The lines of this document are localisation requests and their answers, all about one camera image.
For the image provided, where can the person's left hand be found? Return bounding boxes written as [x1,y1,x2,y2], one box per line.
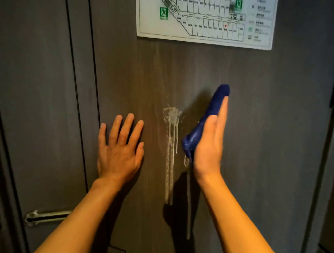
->
[97,113,145,186]

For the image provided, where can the person's right hand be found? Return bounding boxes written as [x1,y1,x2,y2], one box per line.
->
[193,96,229,183]

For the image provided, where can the blue cleaning cloth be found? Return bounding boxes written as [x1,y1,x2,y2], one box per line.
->
[182,84,231,163]

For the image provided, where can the dark wooden door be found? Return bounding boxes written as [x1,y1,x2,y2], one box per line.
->
[0,0,334,253]

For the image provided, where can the person's left forearm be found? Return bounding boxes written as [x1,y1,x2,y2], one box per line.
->
[34,178,123,253]

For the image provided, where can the person's right forearm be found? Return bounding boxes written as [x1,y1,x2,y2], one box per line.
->
[198,173,275,253]

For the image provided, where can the metal door guard plate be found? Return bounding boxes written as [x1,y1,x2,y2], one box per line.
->
[25,210,72,227]

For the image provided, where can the white evacuation map sign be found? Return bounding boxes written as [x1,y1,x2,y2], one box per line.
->
[135,0,279,51]

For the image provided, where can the dark door frame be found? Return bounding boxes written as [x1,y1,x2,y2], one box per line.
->
[0,86,334,253]

